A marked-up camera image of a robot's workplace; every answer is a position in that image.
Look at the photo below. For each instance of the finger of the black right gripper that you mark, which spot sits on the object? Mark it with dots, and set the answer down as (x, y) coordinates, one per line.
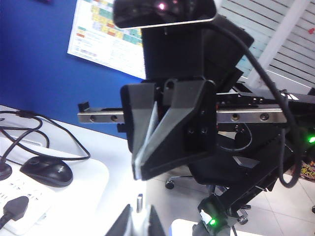
(137, 110)
(192, 127)

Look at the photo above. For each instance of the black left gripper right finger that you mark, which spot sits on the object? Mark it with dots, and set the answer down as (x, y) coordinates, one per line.
(153, 223)

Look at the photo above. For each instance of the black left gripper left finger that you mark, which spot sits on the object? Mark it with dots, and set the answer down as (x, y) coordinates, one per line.
(124, 223)

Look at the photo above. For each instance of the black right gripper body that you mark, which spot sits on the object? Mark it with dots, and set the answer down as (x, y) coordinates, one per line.
(177, 54)

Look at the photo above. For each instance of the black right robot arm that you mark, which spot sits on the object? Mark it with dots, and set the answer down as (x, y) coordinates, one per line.
(258, 159)

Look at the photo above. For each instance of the white raised desk platform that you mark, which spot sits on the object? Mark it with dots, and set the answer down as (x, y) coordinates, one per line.
(86, 184)

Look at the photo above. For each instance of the black computer mouse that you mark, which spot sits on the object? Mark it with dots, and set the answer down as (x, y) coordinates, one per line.
(46, 172)

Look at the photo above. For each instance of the white power strip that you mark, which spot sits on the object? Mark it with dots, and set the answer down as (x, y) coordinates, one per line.
(32, 194)

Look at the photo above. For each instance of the colourful patterned item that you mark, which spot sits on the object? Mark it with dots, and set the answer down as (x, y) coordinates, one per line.
(308, 170)

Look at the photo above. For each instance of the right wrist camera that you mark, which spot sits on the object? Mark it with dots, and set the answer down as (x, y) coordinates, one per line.
(162, 12)

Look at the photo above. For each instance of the colourful wall calendar poster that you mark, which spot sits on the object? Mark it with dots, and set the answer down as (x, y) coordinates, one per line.
(103, 29)

